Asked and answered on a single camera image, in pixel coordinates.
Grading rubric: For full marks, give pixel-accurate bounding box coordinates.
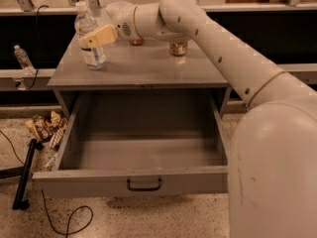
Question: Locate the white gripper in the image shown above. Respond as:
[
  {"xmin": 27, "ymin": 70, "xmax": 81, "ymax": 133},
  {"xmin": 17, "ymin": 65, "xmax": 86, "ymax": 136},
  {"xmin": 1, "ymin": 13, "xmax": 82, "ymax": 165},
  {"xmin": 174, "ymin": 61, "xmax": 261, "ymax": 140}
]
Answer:
[{"xmin": 79, "ymin": 2, "xmax": 137, "ymax": 49}]

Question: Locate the clear plastic water bottle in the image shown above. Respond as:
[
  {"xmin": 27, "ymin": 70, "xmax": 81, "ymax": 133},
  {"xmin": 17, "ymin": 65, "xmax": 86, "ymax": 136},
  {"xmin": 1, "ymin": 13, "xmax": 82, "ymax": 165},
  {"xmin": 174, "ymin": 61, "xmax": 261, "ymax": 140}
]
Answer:
[{"xmin": 73, "ymin": 1, "xmax": 108, "ymax": 71}]

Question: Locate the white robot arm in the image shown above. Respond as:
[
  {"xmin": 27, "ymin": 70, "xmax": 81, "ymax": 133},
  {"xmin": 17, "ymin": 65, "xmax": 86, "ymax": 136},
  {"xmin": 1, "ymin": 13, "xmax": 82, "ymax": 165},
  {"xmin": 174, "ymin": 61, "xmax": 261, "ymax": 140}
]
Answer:
[{"xmin": 80, "ymin": 0, "xmax": 317, "ymax": 238}]

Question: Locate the small clear bottle on ledge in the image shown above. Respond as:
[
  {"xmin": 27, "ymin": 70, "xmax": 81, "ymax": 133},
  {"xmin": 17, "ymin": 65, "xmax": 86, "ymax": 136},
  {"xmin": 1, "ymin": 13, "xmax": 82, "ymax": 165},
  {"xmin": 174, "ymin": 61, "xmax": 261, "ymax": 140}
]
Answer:
[{"xmin": 14, "ymin": 45, "xmax": 36, "ymax": 75}]

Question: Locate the grey open top drawer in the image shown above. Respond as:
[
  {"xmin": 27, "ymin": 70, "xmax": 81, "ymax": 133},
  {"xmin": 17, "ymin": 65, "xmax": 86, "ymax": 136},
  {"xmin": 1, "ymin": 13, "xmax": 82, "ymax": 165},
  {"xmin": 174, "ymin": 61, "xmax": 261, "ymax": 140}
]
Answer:
[{"xmin": 34, "ymin": 89, "xmax": 228, "ymax": 197}]

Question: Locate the crushed clear bottle on floor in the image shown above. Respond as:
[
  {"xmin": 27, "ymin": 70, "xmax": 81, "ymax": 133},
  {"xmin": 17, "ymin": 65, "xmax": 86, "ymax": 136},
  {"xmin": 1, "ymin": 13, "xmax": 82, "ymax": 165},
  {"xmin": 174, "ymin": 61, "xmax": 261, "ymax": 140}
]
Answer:
[{"xmin": 45, "ymin": 155, "xmax": 56, "ymax": 171}]

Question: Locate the red soda can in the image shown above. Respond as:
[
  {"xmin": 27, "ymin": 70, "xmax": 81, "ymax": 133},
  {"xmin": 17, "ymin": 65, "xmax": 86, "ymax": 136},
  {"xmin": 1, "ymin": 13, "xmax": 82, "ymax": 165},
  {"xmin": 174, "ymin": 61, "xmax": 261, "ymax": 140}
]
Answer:
[{"xmin": 129, "ymin": 38, "xmax": 145, "ymax": 46}]

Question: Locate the grey metal cabinet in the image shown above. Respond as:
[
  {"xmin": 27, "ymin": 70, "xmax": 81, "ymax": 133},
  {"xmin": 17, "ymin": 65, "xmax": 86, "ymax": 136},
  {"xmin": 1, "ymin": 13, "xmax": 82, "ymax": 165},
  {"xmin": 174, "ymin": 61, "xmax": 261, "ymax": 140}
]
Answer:
[{"xmin": 47, "ymin": 7, "xmax": 232, "ymax": 119}]

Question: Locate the gold brown soda can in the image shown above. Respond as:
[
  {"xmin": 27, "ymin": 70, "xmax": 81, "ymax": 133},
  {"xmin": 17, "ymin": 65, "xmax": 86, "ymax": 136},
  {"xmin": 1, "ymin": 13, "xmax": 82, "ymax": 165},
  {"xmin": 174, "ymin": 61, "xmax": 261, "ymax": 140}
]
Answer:
[{"xmin": 169, "ymin": 42, "xmax": 187, "ymax": 57}]

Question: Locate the brown snack bag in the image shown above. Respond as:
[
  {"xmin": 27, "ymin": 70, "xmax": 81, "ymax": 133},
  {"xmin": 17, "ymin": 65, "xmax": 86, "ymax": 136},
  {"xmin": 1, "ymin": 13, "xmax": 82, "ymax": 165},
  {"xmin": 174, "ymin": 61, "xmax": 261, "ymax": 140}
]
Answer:
[{"xmin": 26, "ymin": 111, "xmax": 67, "ymax": 150}]

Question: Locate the black metal stand leg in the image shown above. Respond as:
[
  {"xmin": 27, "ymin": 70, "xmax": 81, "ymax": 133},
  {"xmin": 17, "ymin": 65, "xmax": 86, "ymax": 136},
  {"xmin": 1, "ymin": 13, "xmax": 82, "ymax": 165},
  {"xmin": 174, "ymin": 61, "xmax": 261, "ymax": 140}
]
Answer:
[{"xmin": 0, "ymin": 139, "xmax": 38, "ymax": 210}]

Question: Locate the black cable on ledge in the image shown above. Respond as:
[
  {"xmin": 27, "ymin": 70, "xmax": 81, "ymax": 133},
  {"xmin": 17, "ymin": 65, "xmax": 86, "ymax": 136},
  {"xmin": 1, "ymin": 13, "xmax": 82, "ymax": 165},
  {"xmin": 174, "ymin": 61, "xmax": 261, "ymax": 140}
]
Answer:
[{"xmin": 27, "ymin": 5, "xmax": 51, "ymax": 91}]

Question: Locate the black drawer handle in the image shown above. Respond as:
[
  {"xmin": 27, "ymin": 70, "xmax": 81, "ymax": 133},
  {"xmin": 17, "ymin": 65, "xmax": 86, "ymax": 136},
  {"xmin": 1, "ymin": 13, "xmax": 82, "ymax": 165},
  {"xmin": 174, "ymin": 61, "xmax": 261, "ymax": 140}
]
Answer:
[{"xmin": 126, "ymin": 178, "xmax": 162, "ymax": 192}]

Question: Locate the black cable on floor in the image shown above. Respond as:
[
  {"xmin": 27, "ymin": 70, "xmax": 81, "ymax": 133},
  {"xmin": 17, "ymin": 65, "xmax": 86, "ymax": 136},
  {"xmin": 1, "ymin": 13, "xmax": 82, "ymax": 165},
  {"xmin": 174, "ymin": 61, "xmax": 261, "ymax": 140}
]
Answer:
[{"xmin": 0, "ymin": 130, "xmax": 94, "ymax": 238}]

